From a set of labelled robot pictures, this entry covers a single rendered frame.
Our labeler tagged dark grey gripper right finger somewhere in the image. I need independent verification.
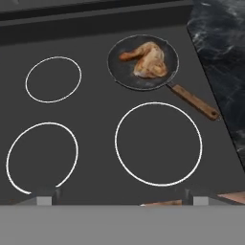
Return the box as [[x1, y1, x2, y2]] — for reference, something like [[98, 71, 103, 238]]
[[184, 187, 238, 207]]

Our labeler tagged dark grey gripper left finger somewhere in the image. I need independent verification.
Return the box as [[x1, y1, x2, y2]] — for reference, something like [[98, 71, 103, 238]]
[[12, 186, 62, 207]]

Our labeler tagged browned chicken piece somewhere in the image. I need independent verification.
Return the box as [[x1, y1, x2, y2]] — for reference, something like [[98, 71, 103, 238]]
[[118, 41, 169, 79]]

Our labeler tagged brown wooden cupboard front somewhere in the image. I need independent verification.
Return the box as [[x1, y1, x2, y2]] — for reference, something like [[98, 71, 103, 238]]
[[139, 190, 245, 207]]

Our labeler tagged dark grey hob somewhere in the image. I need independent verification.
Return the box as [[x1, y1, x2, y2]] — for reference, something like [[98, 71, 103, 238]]
[[0, 0, 245, 207]]

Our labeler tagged black pan with wooden handle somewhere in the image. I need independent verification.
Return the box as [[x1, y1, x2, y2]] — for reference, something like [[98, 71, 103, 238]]
[[106, 33, 222, 122]]

